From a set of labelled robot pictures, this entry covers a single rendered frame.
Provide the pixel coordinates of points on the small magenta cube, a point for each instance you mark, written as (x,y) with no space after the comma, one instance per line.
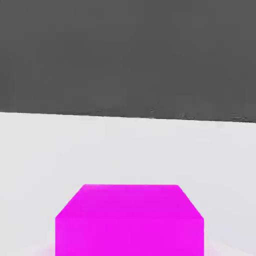
(129,224)

